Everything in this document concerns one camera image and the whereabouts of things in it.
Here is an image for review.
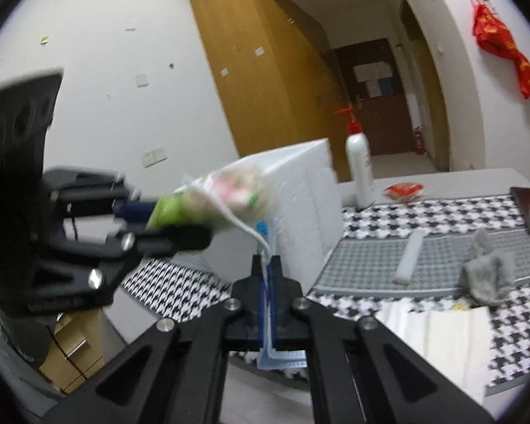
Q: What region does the white styrofoam box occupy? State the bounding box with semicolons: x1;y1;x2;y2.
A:
226;139;343;293

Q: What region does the green pink tissue pack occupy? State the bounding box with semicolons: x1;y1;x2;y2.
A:
147;164;273;229

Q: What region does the white foam roll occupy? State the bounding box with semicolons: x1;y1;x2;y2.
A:
393;229;425;286

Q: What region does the white towel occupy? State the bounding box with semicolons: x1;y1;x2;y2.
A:
376;299;493;404

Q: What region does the grey rag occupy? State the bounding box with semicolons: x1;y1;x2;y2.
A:
460;228;516;307

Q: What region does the red snack packet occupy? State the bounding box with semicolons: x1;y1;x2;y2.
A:
384;183;424;202

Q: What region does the white lotion pump bottle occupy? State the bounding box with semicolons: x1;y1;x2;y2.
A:
334;107;375;209

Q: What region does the wooden wardrobe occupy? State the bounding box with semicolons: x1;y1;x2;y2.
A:
189;0;350;182

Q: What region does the red fire extinguisher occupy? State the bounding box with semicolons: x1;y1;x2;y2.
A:
413;126;426;155

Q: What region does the dark brown entrance door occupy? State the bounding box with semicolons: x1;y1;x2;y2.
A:
334;39;414;156

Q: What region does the red hanging bag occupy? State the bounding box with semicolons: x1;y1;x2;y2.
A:
470;0;530;100

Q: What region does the wall power socket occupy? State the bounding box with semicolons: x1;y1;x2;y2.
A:
140;147;167;169

